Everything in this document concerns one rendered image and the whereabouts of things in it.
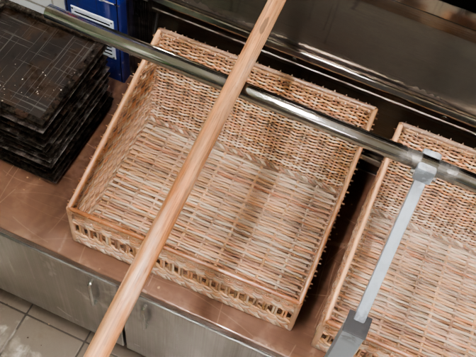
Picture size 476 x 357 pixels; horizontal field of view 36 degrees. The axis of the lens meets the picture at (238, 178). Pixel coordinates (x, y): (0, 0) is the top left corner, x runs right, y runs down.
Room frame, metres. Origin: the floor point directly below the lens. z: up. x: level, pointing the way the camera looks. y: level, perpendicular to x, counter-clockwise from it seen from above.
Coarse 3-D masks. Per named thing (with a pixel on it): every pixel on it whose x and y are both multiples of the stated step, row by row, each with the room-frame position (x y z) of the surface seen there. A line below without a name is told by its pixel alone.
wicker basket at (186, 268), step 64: (256, 64) 1.14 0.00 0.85; (128, 128) 1.02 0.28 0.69; (192, 128) 1.11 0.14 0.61; (256, 128) 1.09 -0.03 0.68; (128, 192) 0.90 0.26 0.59; (192, 192) 0.93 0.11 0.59; (256, 192) 0.96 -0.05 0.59; (320, 192) 0.99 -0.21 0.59; (128, 256) 0.72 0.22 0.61; (192, 256) 0.69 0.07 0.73; (320, 256) 0.73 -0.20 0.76
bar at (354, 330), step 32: (96, 32) 0.88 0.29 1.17; (160, 64) 0.84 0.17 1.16; (192, 64) 0.83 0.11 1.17; (256, 96) 0.79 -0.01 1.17; (320, 128) 0.75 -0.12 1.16; (352, 128) 0.75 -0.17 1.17; (416, 160) 0.71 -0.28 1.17; (416, 192) 0.68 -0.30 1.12; (384, 256) 0.60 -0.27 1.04; (352, 320) 0.51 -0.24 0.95; (352, 352) 0.48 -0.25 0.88
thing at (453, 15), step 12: (396, 0) 1.11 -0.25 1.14; (408, 0) 1.10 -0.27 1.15; (420, 0) 1.10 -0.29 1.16; (432, 0) 1.09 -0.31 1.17; (444, 0) 1.09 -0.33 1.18; (456, 0) 1.09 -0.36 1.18; (468, 0) 1.10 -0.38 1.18; (432, 12) 1.09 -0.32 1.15; (444, 12) 1.08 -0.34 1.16; (456, 12) 1.08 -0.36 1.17; (468, 12) 1.07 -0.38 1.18; (468, 24) 1.07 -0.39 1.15
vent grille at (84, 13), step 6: (72, 6) 1.28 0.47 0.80; (72, 12) 1.28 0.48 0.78; (78, 12) 1.28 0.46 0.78; (84, 12) 1.27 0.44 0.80; (90, 12) 1.27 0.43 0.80; (90, 18) 1.27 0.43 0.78; (96, 18) 1.26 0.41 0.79; (102, 18) 1.26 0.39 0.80; (102, 24) 1.26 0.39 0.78; (108, 24) 1.26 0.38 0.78; (108, 48) 1.25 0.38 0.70; (114, 48) 1.25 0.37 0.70; (108, 54) 1.25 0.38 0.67; (114, 54) 1.25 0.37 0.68
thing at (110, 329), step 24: (264, 24) 0.92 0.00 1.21; (240, 72) 0.81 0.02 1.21; (216, 120) 0.70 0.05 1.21; (192, 168) 0.61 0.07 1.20; (168, 216) 0.52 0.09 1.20; (144, 240) 0.48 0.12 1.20; (144, 264) 0.44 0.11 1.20; (120, 288) 0.40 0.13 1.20; (120, 312) 0.36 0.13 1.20; (96, 336) 0.32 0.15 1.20
